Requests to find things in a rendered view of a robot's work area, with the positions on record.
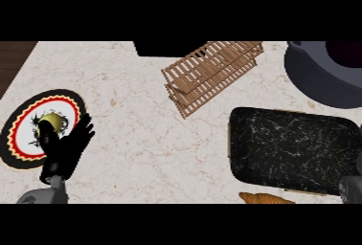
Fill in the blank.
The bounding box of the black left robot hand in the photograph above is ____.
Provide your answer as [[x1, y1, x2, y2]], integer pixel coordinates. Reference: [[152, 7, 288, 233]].
[[36, 112, 96, 186]]

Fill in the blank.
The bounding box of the brown wooden tiered shelf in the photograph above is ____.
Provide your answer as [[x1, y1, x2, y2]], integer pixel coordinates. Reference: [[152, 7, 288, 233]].
[[160, 41, 266, 120]]

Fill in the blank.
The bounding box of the black marbled tray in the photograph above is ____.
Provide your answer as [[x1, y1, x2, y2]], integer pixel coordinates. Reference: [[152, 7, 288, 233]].
[[226, 106, 362, 196]]

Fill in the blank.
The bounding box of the black red white patterned plate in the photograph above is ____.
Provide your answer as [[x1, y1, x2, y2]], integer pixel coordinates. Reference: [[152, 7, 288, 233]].
[[0, 88, 89, 171]]

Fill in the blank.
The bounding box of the yellow-green round fruit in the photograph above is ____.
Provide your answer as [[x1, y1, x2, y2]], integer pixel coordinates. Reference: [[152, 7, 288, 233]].
[[38, 112, 68, 134]]

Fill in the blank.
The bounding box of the dark brown wooden panel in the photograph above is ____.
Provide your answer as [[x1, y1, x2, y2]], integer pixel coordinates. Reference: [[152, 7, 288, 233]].
[[0, 41, 40, 100]]

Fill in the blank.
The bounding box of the black appliance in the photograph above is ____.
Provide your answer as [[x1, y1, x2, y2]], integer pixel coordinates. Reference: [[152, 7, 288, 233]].
[[133, 41, 210, 58]]

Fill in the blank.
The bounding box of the orange-brown croissant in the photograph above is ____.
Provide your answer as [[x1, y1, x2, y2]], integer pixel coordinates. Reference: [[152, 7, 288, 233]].
[[238, 191, 297, 205]]

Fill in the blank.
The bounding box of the dark grey pot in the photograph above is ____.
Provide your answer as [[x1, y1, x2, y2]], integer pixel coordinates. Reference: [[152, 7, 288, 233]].
[[282, 41, 362, 110]]

